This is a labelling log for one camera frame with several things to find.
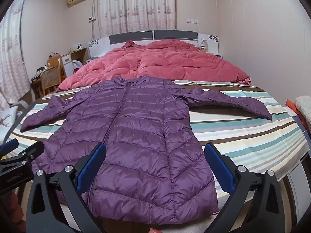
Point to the glass bedside lamp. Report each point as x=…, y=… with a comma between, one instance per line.
x=203, y=45

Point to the cane back wooden chair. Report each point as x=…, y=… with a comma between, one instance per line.
x=51, y=77

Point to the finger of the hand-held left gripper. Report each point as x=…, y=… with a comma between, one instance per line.
x=9, y=145
x=31, y=150

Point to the patterned side curtain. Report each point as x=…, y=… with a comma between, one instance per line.
x=12, y=65

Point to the white drawer unit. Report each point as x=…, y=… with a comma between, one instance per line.
x=67, y=64

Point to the white nightstand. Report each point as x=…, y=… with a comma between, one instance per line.
x=91, y=60

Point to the dark wooden desk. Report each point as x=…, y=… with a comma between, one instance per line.
x=35, y=76

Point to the white leaf print headboard panel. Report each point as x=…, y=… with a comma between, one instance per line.
x=97, y=47
x=213, y=41

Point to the white plastic bag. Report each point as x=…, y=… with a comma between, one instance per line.
x=77, y=65

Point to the white quilted cloth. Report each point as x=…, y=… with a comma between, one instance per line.
x=303, y=106

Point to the wooden side cabinet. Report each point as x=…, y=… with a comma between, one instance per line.
x=80, y=54

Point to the orange cloth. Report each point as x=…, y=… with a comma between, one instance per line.
x=291, y=106

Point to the white wall socket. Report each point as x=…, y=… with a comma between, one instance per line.
x=192, y=21

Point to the striped bed sheet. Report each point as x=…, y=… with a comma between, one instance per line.
x=230, y=131

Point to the purple down jacket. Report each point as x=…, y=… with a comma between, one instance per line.
x=145, y=126

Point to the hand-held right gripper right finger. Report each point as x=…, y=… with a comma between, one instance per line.
x=218, y=167

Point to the grey and white headboard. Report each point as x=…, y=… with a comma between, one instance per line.
x=175, y=35

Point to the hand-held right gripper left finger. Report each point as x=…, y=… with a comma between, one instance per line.
x=91, y=167

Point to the deer print pillow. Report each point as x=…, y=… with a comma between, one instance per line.
x=7, y=120

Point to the red quilt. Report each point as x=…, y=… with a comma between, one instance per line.
x=170, y=63

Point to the patterned window curtain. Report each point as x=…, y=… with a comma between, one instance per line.
x=136, y=4

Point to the grey padded armrest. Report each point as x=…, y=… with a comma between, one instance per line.
x=19, y=103

